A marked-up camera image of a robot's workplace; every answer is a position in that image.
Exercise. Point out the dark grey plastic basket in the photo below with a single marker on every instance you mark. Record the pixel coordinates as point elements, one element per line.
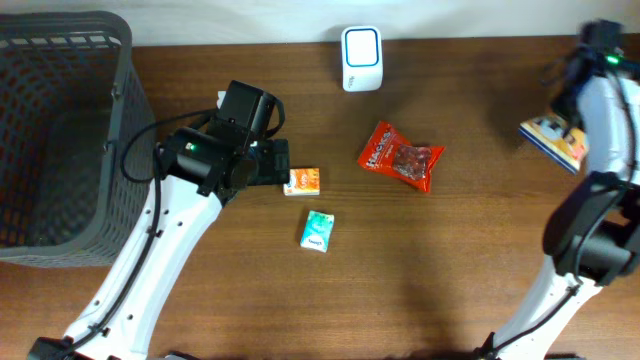
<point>76,138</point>

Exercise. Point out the teal tissue pack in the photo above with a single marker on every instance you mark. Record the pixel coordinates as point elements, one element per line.
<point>317,231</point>

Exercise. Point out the white barcode scanner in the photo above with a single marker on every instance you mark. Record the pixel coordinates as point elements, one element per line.
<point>362,59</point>

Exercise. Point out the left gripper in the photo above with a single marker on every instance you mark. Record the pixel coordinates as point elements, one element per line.
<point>275,161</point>

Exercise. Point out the red candy bag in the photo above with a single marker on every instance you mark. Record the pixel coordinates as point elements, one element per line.
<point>389,153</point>

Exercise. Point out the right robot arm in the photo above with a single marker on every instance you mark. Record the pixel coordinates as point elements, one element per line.
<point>592,238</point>

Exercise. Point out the yellow snack bag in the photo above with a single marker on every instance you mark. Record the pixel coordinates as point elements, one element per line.
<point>552,135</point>

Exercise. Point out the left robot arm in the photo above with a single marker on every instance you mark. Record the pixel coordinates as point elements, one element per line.
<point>200,175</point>

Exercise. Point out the orange tissue pack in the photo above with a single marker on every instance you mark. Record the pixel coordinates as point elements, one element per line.
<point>303,182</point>

